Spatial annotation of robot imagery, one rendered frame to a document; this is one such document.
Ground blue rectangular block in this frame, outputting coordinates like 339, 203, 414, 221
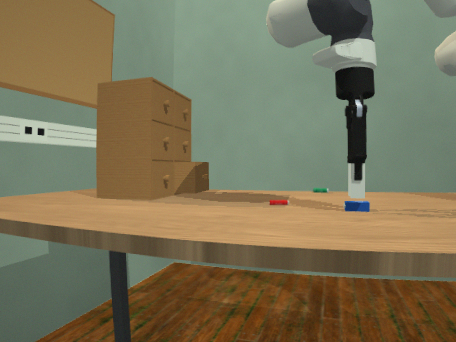
343, 201, 370, 212

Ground brown wooden chest of drawers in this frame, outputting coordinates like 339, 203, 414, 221
96, 77, 191, 200

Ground brown wooden drawer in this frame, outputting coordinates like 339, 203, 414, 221
175, 128, 191, 159
152, 82, 174, 124
152, 121, 174, 158
175, 94, 191, 129
152, 161, 174, 198
175, 162, 209, 193

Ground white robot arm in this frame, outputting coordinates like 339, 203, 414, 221
266, 0, 456, 76

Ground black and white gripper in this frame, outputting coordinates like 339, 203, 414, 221
335, 67, 375, 198

